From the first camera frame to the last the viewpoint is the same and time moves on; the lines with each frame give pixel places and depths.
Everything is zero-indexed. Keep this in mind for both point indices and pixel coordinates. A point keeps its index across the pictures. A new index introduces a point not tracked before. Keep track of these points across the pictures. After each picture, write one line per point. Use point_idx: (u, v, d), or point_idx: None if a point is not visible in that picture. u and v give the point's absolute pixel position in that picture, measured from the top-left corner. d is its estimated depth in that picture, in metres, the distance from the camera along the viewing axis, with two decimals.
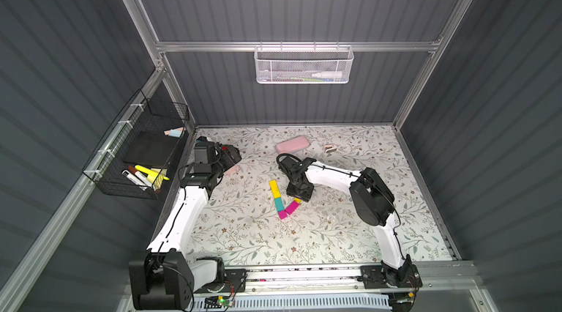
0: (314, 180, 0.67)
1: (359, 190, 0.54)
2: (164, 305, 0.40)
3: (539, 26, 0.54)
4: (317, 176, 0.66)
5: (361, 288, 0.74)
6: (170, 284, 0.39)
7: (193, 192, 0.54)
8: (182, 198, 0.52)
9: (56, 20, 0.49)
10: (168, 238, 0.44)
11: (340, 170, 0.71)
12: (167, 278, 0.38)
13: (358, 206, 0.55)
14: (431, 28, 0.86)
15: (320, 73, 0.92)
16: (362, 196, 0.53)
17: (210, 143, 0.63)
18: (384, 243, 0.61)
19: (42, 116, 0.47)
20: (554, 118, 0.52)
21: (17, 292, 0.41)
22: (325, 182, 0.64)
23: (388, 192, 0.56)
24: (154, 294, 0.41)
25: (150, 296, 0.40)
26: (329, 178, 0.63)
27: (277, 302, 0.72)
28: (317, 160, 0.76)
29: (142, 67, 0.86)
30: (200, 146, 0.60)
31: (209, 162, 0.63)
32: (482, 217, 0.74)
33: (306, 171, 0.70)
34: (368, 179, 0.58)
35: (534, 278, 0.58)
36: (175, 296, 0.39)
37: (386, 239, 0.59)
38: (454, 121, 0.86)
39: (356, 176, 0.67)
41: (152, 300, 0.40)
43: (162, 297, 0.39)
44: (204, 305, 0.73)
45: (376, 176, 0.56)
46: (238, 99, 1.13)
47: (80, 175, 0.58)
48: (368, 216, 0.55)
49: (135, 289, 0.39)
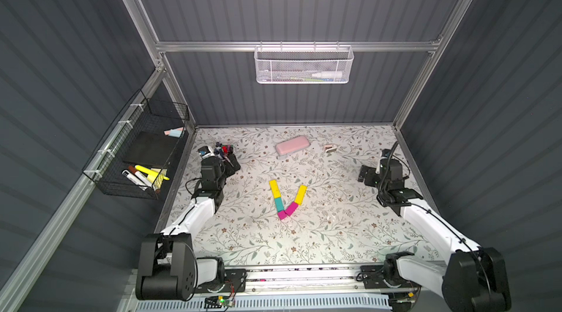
0: (408, 217, 0.59)
1: (467, 264, 0.41)
2: (164, 296, 0.40)
3: (539, 26, 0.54)
4: (418, 220, 0.55)
5: (361, 288, 0.74)
6: (175, 266, 0.41)
7: (205, 200, 0.61)
8: (194, 201, 0.61)
9: (58, 21, 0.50)
10: (180, 225, 0.50)
11: (451, 229, 0.49)
12: (174, 261, 0.42)
13: (451, 275, 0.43)
14: (431, 28, 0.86)
15: (320, 73, 0.92)
16: (467, 274, 0.40)
17: (214, 158, 0.69)
18: (418, 276, 0.58)
19: (42, 116, 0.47)
20: (554, 118, 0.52)
21: (17, 292, 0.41)
22: (421, 228, 0.55)
23: (503, 290, 0.42)
24: (156, 284, 0.41)
25: (153, 284, 0.41)
26: (429, 227, 0.52)
27: (276, 302, 0.72)
28: (424, 203, 0.58)
29: (142, 68, 0.86)
30: (205, 163, 0.66)
31: (218, 176, 0.69)
32: (482, 217, 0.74)
33: (402, 212, 0.61)
34: (485, 259, 0.43)
35: (534, 278, 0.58)
36: (176, 282, 0.41)
37: (424, 276, 0.56)
38: (454, 121, 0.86)
39: (468, 248, 0.44)
41: (154, 289, 0.41)
43: (163, 286, 0.41)
44: (204, 305, 0.73)
45: (500, 268, 0.40)
46: (238, 99, 1.13)
47: (80, 175, 0.58)
48: (456, 294, 0.44)
49: (141, 274, 0.41)
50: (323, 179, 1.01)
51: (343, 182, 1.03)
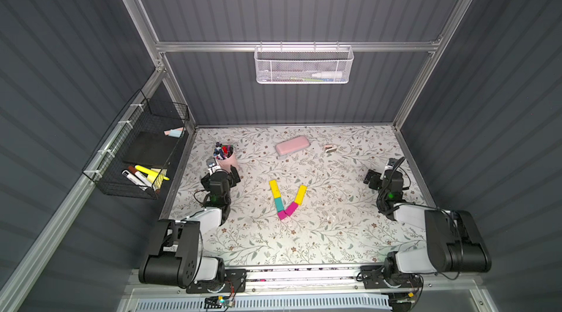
0: (399, 214, 0.66)
1: (437, 215, 0.48)
2: (163, 280, 0.41)
3: (540, 26, 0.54)
4: (405, 214, 0.64)
5: (361, 288, 0.74)
6: (181, 249, 0.44)
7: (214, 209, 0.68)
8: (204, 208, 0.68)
9: (58, 21, 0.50)
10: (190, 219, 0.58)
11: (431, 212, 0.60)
12: (181, 242, 0.45)
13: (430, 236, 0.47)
14: (431, 28, 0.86)
15: (320, 73, 0.92)
16: (438, 222, 0.47)
17: (222, 173, 0.72)
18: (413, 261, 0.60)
19: (42, 116, 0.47)
20: (554, 118, 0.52)
21: (17, 291, 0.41)
22: (407, 219, 0.63)
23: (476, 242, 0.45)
24: (159, 265, 0.43)
25: (156, 264, 0.43)
26: (414, 214, 0.60)
27: (277, 302, 0.72)
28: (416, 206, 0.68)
29: (142, 68, 0.86)
30: (214, 179, 0.69)
31: (226, 191, 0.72)
32: (482, 217, 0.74)
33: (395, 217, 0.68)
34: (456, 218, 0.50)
35: (534, 278, 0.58)
36: (178, 266, 0.42)
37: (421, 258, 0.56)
38: (454, 121, 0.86)
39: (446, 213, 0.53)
41: (155, 269, 0.42)
43: (165, 269, 0.42)
44: (204, 305, 0.73)
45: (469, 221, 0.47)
46: (238, 99, 1.13)
47: (80, 175, 0.58)
48: (437, 251, 0.47)
49: (149, 252, 0.44)
50: (323, 179, 1.01)
51: (343, 182, 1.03)
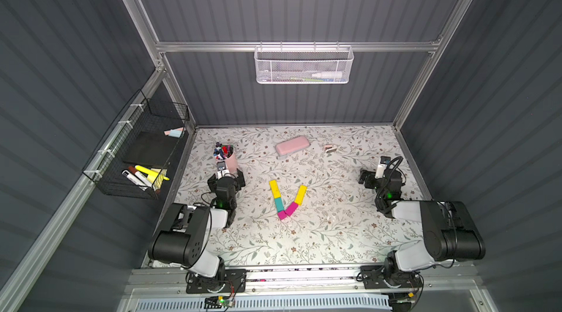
0: (396, 213, 0.68)
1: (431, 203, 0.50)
2: (170, 255, 0.44)
3: (539, 26, 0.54)
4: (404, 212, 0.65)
5: (361, 288, 0.74)
6: (192, 226, 0.47)
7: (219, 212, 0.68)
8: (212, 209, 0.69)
9: (58, 21, 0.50)
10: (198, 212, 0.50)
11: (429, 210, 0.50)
12: (193, 221, 0.48)
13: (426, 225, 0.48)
14: (431, 28, 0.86)
15: (320, 73, 0.92)
16: (432, 209, 0.49)
17: (229, 179, 0.74)
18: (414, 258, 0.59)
19: (42, 116, 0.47)
20: (554, 118, 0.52)
21: (17, 291, 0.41)
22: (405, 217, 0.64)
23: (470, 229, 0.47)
24: (167, 242, 0.45)
25: (165, 240, 0.46)
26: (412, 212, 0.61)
27: (276, 302, 0.72)
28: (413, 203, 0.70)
29: (142, 68, 0.86)
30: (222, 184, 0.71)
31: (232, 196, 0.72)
32: (482, 217, 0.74)
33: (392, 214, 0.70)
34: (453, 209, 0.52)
35: (535, 278, 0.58)
36: (186, 242, 0.46)
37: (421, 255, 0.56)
38: (454, 121, 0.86)
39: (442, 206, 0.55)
41: (164, 244, 0.45)
43: (173, 244, 0.45)
44: (204, 305, 0.73)
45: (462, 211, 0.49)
46: (238, 99, 1.13)
47: (80, 175, 0.58)
48: (433, 238, 0.49)
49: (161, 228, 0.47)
50: (323, 179, 1.01)
51: (343, 182, 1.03)
